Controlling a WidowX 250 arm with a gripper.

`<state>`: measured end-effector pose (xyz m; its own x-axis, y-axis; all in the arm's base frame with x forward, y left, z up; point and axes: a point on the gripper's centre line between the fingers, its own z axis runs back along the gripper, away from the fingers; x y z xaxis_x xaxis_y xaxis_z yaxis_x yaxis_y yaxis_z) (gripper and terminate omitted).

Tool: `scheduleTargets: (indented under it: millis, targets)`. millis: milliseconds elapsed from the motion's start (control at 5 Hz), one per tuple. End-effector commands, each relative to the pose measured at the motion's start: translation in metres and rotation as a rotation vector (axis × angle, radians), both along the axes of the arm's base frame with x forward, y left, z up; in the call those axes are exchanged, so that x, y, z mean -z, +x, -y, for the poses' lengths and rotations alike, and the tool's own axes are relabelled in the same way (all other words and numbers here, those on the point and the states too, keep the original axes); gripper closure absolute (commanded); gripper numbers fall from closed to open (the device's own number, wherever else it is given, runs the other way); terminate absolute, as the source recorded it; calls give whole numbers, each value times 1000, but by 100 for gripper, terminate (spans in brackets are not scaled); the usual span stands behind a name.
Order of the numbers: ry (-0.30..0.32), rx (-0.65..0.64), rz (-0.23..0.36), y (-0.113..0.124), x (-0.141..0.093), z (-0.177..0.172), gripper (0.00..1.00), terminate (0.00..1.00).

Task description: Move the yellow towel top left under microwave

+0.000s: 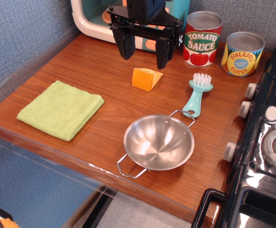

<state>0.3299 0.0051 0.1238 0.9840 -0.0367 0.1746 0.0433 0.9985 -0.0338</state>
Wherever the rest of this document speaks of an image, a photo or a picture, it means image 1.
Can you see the tomato sauce toy can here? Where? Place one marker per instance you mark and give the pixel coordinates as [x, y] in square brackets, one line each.
[201, 38]

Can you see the teal toy microwave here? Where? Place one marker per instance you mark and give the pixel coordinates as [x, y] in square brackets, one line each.
[91, 18]

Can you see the teal toy dish brush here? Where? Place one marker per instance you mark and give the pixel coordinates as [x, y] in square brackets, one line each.
[200, 83]

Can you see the orange toy cheese wedge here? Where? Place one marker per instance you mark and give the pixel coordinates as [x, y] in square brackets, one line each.
[145, 79]

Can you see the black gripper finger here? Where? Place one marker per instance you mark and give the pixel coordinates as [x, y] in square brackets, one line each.
[165, 46]
[126, 46]

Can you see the green towel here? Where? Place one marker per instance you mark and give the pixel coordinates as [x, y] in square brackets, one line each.
[61, 110]

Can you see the small steel wok pan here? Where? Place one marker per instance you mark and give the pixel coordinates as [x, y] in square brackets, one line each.
[159, 142]

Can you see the pineapple slices toy can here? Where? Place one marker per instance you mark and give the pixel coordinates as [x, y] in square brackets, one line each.
[242, 53]

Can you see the black toy stove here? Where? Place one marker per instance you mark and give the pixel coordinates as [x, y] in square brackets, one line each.
[250, 199]

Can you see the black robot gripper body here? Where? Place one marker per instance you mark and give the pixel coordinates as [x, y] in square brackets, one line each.
[134, 18]

